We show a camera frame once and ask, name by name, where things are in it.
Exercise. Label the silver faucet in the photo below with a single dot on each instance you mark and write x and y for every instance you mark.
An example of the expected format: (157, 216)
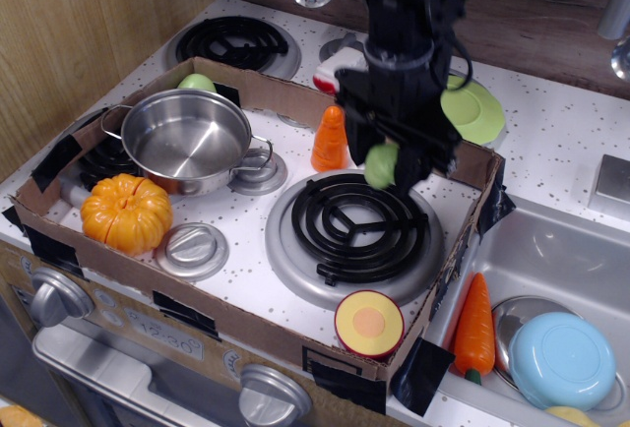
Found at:
(614, 19)

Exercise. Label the hanging metal ladle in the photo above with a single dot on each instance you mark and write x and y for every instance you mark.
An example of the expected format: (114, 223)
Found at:
(620, 59)

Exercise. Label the black front left burner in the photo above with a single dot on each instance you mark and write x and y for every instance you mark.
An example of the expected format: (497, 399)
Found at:
(106, 160)

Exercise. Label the yellow toy in sink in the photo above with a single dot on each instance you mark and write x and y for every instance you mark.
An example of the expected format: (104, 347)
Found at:
(572, 415)

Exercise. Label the red white toy slice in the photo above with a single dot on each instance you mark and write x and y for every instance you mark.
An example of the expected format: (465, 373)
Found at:
(324, 78)

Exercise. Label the light green plastic plate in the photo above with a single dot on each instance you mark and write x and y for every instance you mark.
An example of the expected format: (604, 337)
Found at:
(475, 113)

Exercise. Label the grey stovetop knob centre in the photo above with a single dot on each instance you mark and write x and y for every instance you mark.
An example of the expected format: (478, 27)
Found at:
(259, 173)

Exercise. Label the yellow object bottom left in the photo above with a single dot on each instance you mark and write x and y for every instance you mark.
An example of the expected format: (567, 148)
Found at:
(16, 416)

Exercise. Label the oven clock display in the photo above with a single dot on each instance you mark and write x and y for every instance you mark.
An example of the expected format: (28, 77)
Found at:
(160, 331)

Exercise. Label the grey oven knob right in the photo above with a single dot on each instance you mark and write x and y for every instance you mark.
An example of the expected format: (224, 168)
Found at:
(271, 398)

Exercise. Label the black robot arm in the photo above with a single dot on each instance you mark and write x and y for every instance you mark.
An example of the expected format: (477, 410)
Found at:
(408, 53)

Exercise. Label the orange toy carrot piece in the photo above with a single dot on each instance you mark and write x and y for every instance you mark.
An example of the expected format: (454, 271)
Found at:
(329, 150)

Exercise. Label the grey stovetop knob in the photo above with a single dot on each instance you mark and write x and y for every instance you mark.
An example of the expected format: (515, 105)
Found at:
(192, 251)
(259, 173)
(333, 46)

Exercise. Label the green toy broccoli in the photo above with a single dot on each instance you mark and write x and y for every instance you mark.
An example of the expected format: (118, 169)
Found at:
(380, 165)

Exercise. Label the grey oven knob left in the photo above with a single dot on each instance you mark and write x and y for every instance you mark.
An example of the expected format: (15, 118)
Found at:
(57, 298)

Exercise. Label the silver sink basin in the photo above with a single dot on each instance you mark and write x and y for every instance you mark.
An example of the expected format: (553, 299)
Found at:
(579, 264)

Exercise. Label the light blue plastic bowl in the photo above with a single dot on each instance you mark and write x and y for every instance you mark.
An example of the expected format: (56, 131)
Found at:
(559, 359)

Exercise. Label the stainless steel pot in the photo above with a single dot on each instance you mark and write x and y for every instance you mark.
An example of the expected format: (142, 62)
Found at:
(189, 142)

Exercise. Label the silver metal lid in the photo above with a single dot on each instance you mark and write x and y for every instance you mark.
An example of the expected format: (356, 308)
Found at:
(509, 316)

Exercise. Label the black rear left burner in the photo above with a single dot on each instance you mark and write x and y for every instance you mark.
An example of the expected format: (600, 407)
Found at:
(240, 42)

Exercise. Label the grey oven door handle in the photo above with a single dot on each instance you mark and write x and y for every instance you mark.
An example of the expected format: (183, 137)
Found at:
(126, 384)

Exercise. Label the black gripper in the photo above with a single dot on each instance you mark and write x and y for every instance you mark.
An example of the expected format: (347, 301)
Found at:
(401, 102)

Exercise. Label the pale green toy ball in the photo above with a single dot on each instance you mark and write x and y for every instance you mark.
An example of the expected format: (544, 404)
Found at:
(198, 82)

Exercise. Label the black front right burner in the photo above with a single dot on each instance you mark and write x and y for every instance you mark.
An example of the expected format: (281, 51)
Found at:
(331, 235)

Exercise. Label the orange toy pumpkin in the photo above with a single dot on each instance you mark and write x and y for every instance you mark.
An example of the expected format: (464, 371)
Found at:
(128, 213)

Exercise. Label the brown cardboard fence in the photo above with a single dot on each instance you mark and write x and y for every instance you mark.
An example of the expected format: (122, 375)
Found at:
(245, 303)

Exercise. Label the grey oven knob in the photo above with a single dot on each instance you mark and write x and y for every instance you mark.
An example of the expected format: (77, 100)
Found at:
(57, 298)
(271, 398)

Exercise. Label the halved toy peach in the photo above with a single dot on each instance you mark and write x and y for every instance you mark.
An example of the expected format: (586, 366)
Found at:
(370, 324)

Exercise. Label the black burner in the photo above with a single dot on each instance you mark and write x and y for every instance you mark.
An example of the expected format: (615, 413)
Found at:
(331, 235)
(106, 160)
(240, 42)

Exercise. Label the grey stovetop knob front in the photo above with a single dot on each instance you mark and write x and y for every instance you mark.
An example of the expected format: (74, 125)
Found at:
(192, 251)

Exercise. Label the grey stovetop knob rear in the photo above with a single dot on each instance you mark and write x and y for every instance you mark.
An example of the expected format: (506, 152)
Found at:
(333, 46)

